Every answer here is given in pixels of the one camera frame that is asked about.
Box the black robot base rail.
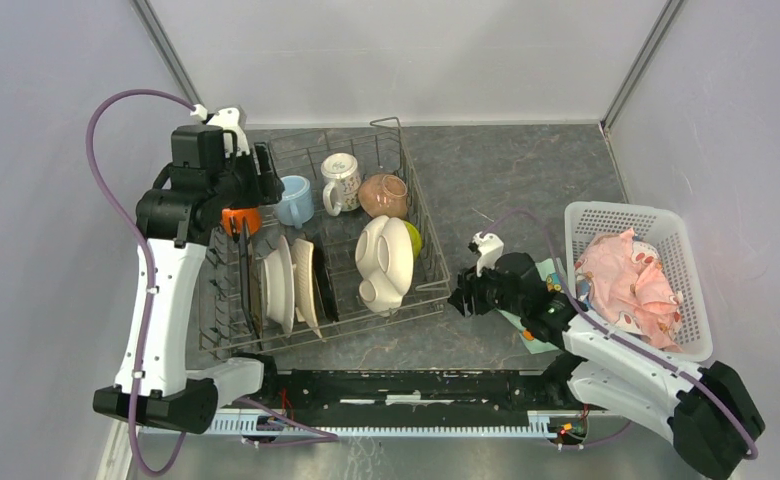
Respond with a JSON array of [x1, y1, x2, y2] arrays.
[[214, 351, 613, 444]]

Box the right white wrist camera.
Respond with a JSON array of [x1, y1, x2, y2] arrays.
[[470, 231, 504, 276]]

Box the orange mug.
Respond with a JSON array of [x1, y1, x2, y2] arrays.
[[221, 208, 263, 239]]

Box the square floral plate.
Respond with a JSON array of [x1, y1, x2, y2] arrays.
[[236, 220, 261, 341]]

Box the cream divided plate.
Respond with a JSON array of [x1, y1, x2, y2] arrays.
[[355, 215, 414, 317]]

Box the plain white plate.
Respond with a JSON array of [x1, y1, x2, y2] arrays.
[[262, 235, 295, 336]]

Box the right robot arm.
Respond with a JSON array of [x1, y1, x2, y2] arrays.
[[449, 252, 765, 479]]

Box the pink patterned cloth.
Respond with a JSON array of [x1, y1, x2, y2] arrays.
[[574, 229, 683, 353]]

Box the red-rimmed beige plate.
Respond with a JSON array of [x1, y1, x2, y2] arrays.
[[311, 235, 340, 323]]

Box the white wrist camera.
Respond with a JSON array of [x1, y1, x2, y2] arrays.
[[470, 231, 504, 276], [190, 104, 250, 155]]

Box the white plastic basket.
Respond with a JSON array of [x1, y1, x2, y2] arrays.
[[564, 201, 713, 362]]

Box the light blue mug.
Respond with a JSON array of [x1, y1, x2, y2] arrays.
[[274, 175, 315, 229]]

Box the grey wire dish rack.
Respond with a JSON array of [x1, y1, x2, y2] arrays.
[[188, 117, 449, 361]]

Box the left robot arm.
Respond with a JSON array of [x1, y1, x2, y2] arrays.
[[93, 123, 283, 434]]

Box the green cartoon cloth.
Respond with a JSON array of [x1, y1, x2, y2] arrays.
[[498, 258, 562, 355]]

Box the lime green bowl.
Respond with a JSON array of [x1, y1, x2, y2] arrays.
[[403, 220, 423, 261]]

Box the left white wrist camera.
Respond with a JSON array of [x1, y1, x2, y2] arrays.
[[190, 104, 250, 155]]

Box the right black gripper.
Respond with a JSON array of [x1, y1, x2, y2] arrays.
[[446, 255, 526, 318]]

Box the beige brown-rimmed bowl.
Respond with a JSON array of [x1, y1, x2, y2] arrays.
[[358, 173, 409, 219]]

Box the white floral mug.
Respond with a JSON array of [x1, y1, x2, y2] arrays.
[[321, 153, 363, 216]]

